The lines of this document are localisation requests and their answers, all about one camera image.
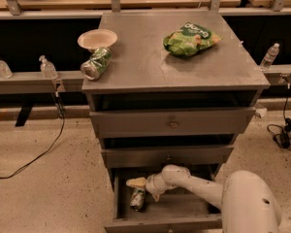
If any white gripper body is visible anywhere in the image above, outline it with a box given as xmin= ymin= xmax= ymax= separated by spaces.
xmin=145 ymin=174 xmax=176 ymax=195

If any white green 7up can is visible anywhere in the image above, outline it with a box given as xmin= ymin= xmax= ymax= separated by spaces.
xmin=130 ymin=187 xmax=146 ymax=212

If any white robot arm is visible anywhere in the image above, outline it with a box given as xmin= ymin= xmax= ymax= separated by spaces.
xmin=126 ymin=164 xmax=282 ymax=233

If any grey bottom drawer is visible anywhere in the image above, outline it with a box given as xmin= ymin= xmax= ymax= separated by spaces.
xmin=104 ymin=168 xmax=222 ymax=233

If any grey drawer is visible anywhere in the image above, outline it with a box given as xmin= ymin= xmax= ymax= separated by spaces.
xmin=90 ymin=107 xmax=254 ymax=139
xmin=104 ymin=168 xmax=222 ymax=233
xmin=101 ymin=145 xmax=233 ymax=168

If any grey middle drawer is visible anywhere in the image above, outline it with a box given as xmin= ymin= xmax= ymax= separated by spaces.
xmin=101 ymin=145 xmax=233 ymax=168

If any grey top drawer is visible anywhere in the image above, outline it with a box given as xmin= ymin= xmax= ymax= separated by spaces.
xmin=90 ymin=107 xmax=254 ymax=139

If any grey drawer cabinet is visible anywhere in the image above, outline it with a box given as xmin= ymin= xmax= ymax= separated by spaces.
xmin=81 ymin=10 xmax=271 ymax=233

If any crushed green soda can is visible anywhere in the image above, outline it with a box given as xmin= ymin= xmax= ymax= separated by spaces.
xmin=81 ymin=48 xmax=112 ymax=81

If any green chip bag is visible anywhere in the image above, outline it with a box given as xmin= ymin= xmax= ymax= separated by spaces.
xmin=163 ymin=22 xmax=222 ymax=57

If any white paper bowl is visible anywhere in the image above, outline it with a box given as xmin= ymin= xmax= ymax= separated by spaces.
xmin=78 ymin=29 xmax=117 ymax=52

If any clear water bottle right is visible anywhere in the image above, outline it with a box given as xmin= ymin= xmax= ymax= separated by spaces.
xmin=260 ymin=43 xmax=279 ymax=71

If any clear bottle far left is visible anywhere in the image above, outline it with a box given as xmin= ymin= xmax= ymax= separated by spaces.
xmin=0 ymin=60 xmax=13 ymax=79

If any black cable bundle right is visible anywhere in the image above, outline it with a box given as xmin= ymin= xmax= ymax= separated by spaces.
xmin=267 ymin=81 xmax=291 ymax=152

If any black floor cable left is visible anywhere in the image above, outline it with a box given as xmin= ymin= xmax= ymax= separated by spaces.
xmin=0 ymin=90 xmax=66 ymax=182

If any grey metal rail shelf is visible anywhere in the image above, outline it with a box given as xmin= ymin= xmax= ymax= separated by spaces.
xmin=0 ymin=71 xmax=83 ymax=94

